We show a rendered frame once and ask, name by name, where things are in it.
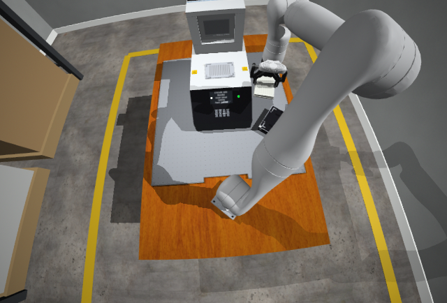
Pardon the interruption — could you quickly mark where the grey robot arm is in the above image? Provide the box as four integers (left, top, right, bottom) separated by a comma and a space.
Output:
216, 0, 421, 216

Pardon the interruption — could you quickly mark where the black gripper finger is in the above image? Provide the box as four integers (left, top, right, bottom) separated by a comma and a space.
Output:
250, 63, 268, 85
271, 68, 288, 88

